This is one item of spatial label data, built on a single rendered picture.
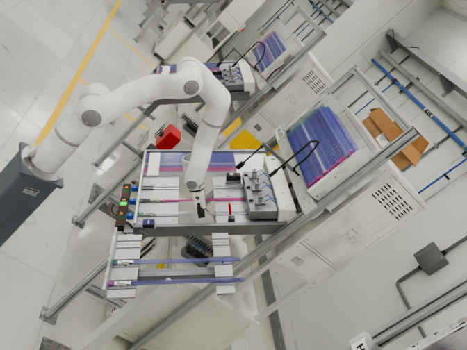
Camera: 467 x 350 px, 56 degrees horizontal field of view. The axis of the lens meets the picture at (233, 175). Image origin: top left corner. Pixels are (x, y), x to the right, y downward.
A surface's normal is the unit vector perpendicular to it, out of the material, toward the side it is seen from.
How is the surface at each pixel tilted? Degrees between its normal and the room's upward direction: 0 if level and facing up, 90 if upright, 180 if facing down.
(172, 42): 90
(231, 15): 90
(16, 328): 0
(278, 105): 90
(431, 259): 90
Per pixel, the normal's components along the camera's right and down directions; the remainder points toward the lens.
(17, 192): 0.32, 0.71
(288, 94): 0.09, 0.55
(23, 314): 0.71, -0.62
